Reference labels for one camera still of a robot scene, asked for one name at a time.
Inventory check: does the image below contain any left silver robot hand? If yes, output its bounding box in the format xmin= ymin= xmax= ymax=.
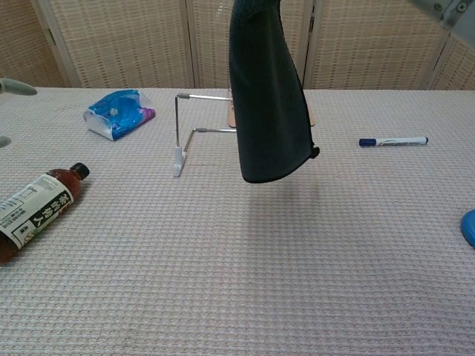
xmin=0 ymin=77 xmax=38 ymax=149

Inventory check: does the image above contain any yellow towel with dark back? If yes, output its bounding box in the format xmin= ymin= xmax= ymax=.
xmin=228 ymin=0 xmax=321 ymax=184

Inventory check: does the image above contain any woven folding screen panel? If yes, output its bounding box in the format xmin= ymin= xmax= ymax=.
xmin=304 ymin=0 xmax=465 ymax=90
xmin=0 ymin=0 xmax=71 ymax=90
xmin=430 ymin=33 xmax=475 ymax=91
xmin=185 ymin=0 xmax=316 ymax=89
xmin=31 ymin=0 xmax=196 ymax=89

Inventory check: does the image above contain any blue tissue pack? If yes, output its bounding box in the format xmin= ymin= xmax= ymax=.
xmin=82 ymin=88 xmax=157 ymax=142

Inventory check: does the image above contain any brown tea bottle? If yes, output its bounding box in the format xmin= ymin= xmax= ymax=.
xmin=0 ymin=162 xmax=91 ymax=266

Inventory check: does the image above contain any cartoon girl mouse pad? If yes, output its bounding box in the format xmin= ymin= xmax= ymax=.
xmin=226 ymin=88 xmax=317 ymax=129

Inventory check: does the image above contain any blue whiteboard marker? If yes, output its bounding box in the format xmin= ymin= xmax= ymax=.
xmin=358 ymin=136 xmax=430 ymax=148

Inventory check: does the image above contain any pale woven tablecloth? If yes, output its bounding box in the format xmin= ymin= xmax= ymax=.
xmin=0 ymin=87 xmax=475 ymax=356

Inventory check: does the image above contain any blue round disc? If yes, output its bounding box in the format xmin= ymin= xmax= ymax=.
xmin=459 ymin=209 xmax=475 ymax=249

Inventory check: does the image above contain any metal wire stand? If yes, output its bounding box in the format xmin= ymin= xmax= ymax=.
xmin=171 ymin=92 xmax=238 ymax=178

